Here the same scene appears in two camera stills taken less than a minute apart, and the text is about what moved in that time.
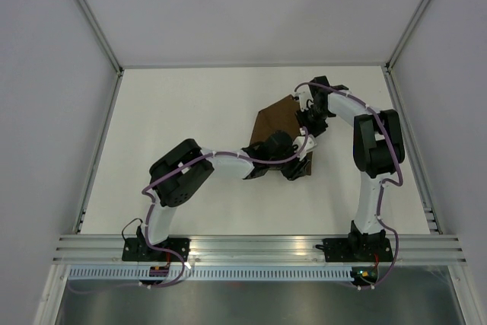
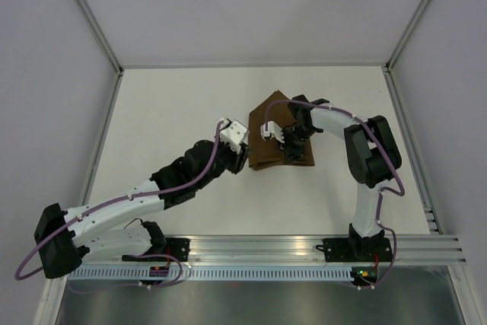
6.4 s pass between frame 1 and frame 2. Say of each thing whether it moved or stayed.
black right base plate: stayed
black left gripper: moved
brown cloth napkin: moved
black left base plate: stayed
